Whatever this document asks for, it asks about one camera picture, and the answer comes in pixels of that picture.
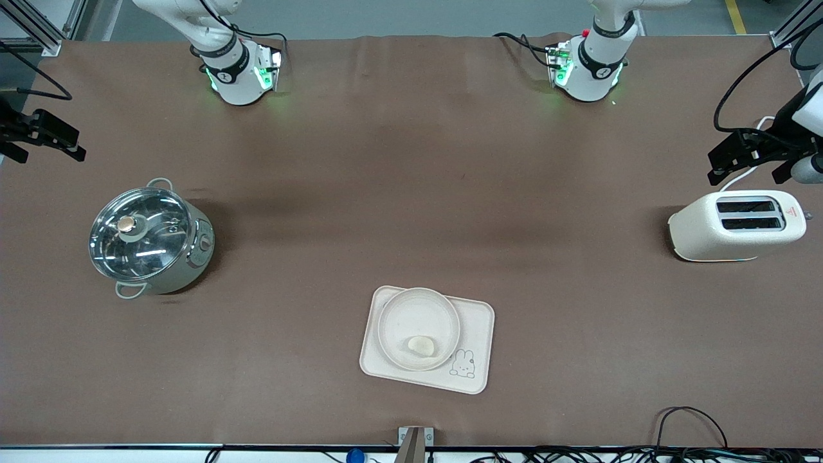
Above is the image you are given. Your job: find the cream round plate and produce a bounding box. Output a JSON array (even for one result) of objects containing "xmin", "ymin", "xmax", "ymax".
[{"xmin": 377, "ymin": 287, "xmax": 462, "ymax": 372}]

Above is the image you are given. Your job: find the cream two-slot toaster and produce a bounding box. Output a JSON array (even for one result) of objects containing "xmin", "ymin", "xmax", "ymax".
[{"xmin": 667, "ymin": 190, "xmax": 812, "ymax": 263}]

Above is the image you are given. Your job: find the glass pot lid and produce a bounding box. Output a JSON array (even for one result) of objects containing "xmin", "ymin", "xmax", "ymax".
[{"xmin": 89, "ymin": 186, "xmax": 194, "ymax": 282}]

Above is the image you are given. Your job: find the steel electric cooking pot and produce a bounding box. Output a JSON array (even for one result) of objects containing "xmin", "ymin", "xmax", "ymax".
[{"xmin": 89, "ymin": 178, "xmax": 216, "ymax": 300}]

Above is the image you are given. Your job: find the cream rabbit print tray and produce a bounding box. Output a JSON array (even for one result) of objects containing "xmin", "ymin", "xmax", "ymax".
[{"xmin": 359, "ymin": 285, "xmax": 496, "ymax": 395}]

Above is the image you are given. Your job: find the brown table cover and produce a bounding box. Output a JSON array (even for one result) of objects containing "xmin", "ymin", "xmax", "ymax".
[{"xmin": 0, "ymin": 32, "xmax": 823, "ymax": 449}]

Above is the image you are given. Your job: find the white toaster power cable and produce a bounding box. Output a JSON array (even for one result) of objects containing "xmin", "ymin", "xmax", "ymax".
[{"xmin": 720, "ymin": 116, "xmax": 777, "ymax": 192}]

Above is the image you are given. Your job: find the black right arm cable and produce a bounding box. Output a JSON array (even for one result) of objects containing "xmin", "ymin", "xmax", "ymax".
[{"xmin": 0, "ymin": 41, "xmax": 73, "ymax": 102}]

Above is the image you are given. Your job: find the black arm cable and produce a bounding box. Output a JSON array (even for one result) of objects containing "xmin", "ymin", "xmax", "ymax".
[
  {"xmin": 712, "ymin": 13, "xmax": 823, "ymax": 134},
  {"xmin": 0, "ymin": 41, "xmax": 73, "ymax": 102}
]

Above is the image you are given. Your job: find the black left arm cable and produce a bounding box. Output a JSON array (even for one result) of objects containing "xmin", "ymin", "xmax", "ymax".
[{"xmin": 712, "ymin": 13, "xmax": 823, "ymax": 134}]

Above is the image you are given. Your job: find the aluminium frame profile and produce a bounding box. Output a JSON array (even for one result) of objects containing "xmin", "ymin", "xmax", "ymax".
[
  {"xmin": 0, "ymin": 0, "xmax": 87, "ymax": 57},
  {"xmin": 770, "ymin": 0, "xmax": 823, "ymax": 50}
]

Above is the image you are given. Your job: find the black right base cable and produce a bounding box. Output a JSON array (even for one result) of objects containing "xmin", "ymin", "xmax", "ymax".
[{"xmin": 198, "ymin": 0, "xmax": 288, "ymax": 55}]

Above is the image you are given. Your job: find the black base cable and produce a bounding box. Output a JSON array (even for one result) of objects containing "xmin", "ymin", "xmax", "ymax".
[
  {"xmin": 493, "ymin": 32, "xmax": 555, "ymax": 69},
  {"xmin": 198, "ymin": 0, "xmax": 288, "ymax": 55}
]

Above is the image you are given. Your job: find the black left base cable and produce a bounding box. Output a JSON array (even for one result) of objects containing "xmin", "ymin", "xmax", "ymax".
[{"xmin": 493, "ymin": 32, "xmax": 555, "ymax": 69}]

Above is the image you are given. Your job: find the black looped cable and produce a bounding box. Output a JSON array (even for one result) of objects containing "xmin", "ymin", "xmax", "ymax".
[{"xmin": 655, "ymin": 406, "xmax": 728, "ymax": 451}]

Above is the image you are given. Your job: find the black cable bundle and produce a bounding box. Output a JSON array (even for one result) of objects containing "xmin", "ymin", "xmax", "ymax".
[{"xmin": 469, "ymin": 446, "xmax": 823, "ymax": 463}]

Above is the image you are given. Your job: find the grey metal camera bracket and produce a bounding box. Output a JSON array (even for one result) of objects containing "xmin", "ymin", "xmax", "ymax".
[{"xmin": 397, "ymin": 426, "xmax": 434, "ymax": 463}]

